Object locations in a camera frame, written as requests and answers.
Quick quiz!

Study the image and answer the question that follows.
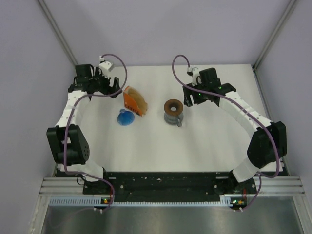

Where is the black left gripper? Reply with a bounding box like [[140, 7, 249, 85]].
[[90, 67, 122, 98]]

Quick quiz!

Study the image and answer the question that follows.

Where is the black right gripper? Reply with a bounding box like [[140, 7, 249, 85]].
[[183, 80, 209, 107]]

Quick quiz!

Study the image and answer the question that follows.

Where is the brown wooden dripper ring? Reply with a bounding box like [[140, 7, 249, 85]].
[[163, 98, 184, 117]]

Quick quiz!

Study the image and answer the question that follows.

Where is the orange coffee filter box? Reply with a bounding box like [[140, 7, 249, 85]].
[[123, 86, 144, 117]]

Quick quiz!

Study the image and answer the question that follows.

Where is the blue plastic coffee dripper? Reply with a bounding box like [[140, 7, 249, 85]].
[[117, 109, 135, 126]]

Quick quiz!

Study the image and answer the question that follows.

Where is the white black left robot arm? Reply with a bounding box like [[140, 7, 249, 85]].
[[46, 60, 121, 194]]

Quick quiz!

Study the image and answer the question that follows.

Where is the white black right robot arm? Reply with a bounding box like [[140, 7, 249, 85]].
[[183, 67, 287, 193]]

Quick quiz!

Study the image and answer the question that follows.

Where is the grey glass coffee server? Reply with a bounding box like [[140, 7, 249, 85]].
[[164, 113, 184, 127]]

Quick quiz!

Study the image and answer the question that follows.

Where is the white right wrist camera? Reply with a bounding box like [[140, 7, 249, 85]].
[[187, 66, 201, 86]]

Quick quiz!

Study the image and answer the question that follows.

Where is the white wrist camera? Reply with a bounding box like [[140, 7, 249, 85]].
[[187, 66, 201, 86], [98, 56, 115, 77]]

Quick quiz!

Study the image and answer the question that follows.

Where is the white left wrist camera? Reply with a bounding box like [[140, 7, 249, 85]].
[[98, 56, 115, 77]]

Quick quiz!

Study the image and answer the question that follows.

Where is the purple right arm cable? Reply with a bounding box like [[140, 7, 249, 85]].
[[172, 54, 280, 213]]

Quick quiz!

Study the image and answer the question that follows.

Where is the aluminium frame post right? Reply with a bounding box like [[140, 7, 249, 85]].
[[252, 0, 299, 72]]

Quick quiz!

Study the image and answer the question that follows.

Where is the aluminium frame post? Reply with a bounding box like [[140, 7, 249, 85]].
[[252, 0, 299, 72], [36, 0, 78, 67]]

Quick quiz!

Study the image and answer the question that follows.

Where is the aluminium frame post left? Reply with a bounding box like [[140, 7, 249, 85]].
[[36, 0, 78, 67]]

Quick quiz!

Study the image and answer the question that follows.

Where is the grey slotted cable duct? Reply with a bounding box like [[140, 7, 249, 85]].
[[49, 196, 246, 208]]

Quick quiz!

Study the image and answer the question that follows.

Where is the aluminium front rail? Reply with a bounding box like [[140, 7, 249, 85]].
[[39, 176, 306, 197]]

